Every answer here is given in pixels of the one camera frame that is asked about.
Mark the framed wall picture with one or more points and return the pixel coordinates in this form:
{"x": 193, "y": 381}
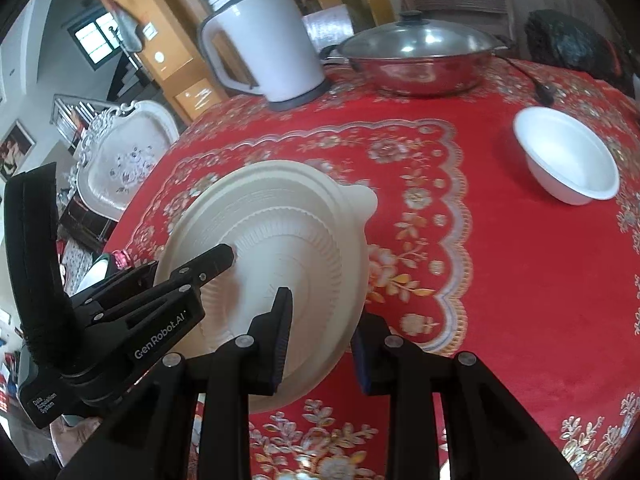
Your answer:
{"x": 15, "y": 150}

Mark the brown woven chair back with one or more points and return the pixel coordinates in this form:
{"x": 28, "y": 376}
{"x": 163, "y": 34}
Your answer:
{"x": 460, "y": 0}

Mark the black bag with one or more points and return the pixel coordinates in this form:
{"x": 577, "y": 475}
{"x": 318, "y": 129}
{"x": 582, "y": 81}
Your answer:
{"x": 570, "y": 45}

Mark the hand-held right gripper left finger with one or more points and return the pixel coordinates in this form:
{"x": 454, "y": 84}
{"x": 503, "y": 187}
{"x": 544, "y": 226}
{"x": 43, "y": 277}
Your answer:
{"x": 282, "y": 335}

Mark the steel pot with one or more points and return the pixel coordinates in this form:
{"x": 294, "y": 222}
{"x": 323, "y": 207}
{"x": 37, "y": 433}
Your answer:
{"x": 420, "y": 75}

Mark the person's left hand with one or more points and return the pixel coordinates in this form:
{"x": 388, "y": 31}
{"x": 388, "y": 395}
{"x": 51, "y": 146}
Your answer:
{"x": 75, "y": 440}

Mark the cream plastic plate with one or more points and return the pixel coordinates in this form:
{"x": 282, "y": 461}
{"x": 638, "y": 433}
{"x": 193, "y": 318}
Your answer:
{"x": 280, "y": 220}

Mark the white electric kettle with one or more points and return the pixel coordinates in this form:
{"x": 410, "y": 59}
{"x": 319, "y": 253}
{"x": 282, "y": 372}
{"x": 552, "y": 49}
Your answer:
{"x": 285, "y": 45}

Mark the white ornate chair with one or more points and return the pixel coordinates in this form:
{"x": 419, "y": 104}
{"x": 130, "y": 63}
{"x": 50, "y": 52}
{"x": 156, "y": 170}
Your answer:
{"x": 125, "y": 160}

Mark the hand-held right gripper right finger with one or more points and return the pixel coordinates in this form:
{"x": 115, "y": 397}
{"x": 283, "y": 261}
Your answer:
{"x": 361, "y": 360}

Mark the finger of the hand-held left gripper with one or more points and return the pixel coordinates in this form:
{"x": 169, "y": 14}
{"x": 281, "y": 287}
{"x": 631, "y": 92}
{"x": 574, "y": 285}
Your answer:
{"x": 210, "y": 260}

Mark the red floral tablecloth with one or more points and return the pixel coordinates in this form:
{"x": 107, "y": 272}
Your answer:
{"x": 500, "y": 285}

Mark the wooden cabinet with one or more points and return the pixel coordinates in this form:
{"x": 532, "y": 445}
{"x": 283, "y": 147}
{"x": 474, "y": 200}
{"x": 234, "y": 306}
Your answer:
{"x": 195, "y": 95}

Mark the green-framed window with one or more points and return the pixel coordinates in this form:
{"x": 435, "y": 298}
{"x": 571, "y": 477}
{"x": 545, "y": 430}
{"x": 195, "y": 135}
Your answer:
{"x": 92, "y": 37}

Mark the white bowl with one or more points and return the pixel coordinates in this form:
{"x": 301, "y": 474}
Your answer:
{"x": 565, "y": 155}

